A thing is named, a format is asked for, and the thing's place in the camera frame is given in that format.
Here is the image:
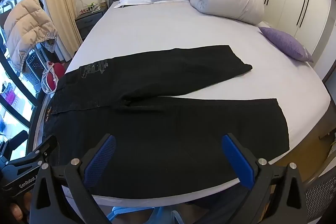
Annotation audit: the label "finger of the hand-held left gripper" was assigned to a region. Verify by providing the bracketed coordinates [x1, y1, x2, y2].
[8, 135, 58, 170]

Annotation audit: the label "purple cushion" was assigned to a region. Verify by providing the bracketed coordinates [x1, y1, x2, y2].
[259, 27, 313, 62]

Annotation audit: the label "white wire basket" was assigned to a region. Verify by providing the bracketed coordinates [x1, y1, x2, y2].
[79, 2, 101, 14]

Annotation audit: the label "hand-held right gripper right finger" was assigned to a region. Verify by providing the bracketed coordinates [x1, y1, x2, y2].
[220, 133, 307, 224]

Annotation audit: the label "bed with grey headboard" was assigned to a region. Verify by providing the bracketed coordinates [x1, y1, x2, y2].
[28, 0, 332, 207]

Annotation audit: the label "beige puffer jacket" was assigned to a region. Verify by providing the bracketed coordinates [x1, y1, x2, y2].
[4, 0, 58, 71]

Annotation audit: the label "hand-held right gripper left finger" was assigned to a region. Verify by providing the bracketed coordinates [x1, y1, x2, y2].
[30, 134, 117, 224]

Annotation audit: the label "red and white bag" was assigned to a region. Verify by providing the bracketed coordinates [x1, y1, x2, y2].
[41, 61, 66, 94]

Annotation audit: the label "dark grey nightstand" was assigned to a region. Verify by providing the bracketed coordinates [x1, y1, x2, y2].
[75, 5, 108, 39]

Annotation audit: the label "black pants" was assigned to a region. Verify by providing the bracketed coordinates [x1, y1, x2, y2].
[42, 45, 290, 199]

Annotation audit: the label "black mesh chair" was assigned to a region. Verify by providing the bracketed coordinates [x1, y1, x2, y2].
[304, 153, 336, 214]

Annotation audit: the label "person's left hand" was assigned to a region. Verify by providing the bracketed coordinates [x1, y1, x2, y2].
[9, 202, 25, 223]

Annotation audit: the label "grey perforated metal rack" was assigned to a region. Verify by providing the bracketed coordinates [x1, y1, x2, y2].
[25, 46, 46, 86]

